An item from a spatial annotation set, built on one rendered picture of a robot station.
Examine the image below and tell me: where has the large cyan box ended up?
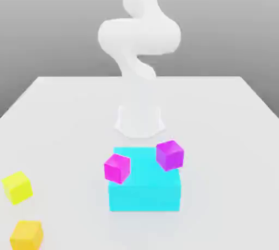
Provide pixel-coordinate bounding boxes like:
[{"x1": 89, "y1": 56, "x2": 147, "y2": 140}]
[{"x1": 108, "y1": 146, "x2": 181, "y2": 212}]

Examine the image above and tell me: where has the small yellow cube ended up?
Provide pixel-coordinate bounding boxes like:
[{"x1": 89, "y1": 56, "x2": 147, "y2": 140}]
[{"x1": 1, "y1": 170, "x2": 34, "y2": 206}]

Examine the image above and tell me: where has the small purple cube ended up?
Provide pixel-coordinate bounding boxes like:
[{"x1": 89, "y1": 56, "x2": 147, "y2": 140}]
[{"x1": 155, "y1": 140, "x2": 185, "y2": 172}]

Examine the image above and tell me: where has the small magenta cube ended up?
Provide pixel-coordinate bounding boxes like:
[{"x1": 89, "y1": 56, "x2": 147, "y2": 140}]
[{"x1": 104, "y1": 153, "x2": 131, "y2": 185}]

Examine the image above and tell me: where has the small orange cube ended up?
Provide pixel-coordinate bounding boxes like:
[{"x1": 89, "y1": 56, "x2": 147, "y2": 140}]
[{"x1": 9, "y1": 219, "x2": 44, "y2": 250}]

